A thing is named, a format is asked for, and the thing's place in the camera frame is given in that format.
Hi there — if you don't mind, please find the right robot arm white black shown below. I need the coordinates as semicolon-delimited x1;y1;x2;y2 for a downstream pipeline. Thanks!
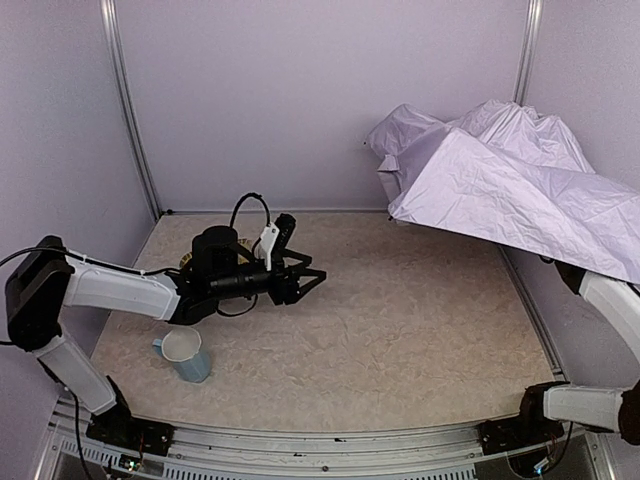
519;260;639;447

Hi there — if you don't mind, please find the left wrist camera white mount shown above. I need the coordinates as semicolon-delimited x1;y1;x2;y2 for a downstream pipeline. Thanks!
252;213;296;271

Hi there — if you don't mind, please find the light blue plastic pitcher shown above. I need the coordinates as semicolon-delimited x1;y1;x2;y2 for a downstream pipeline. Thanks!
151;326;212;383

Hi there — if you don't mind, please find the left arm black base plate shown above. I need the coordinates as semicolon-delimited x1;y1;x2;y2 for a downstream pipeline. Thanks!
86;417;175;456

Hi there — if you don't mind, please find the lilac folding umbrella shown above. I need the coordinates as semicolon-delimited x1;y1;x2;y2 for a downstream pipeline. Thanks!
366;100;639;283

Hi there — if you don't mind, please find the aluminium corner post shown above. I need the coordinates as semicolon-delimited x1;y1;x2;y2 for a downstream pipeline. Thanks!
100;0;163;222
513;0;544;105

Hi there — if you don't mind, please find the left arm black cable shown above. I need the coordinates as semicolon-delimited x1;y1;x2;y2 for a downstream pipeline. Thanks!
228;192;271;236

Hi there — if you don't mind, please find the right aluminium corner post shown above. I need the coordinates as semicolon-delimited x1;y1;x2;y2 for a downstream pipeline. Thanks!
513;0;544;105

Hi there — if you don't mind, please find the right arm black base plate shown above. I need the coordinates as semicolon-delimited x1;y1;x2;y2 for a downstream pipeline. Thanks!
477;416;564;455

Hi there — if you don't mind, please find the aluminium front rail frame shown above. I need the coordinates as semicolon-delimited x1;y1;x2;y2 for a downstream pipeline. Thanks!
32;398;615;479

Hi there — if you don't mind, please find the woven bamboo tray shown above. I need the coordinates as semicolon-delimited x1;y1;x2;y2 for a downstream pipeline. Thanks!
179;238;256;269

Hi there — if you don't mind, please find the left aluminium corner post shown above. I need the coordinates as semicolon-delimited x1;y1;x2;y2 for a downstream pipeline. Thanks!
100;0;163;222

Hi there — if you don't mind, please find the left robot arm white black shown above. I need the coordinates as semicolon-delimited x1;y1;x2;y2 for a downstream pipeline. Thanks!
5;216;327;425

